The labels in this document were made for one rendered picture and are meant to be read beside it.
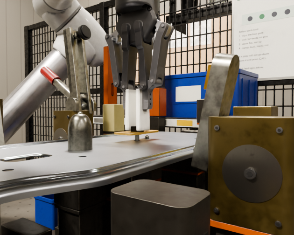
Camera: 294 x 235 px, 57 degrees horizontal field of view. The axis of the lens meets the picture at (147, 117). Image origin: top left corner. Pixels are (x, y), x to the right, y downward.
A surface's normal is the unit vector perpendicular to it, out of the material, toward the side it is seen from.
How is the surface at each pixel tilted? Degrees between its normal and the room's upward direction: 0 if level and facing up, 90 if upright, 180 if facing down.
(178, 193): 0
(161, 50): 100
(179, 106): 90
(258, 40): 90
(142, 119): 89
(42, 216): 90
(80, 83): 81
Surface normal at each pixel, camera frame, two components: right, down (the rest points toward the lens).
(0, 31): 0.91, 0.01
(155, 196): 0.00, -1.00
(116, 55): 0.81, -0.15
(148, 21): -0.58, 0.03
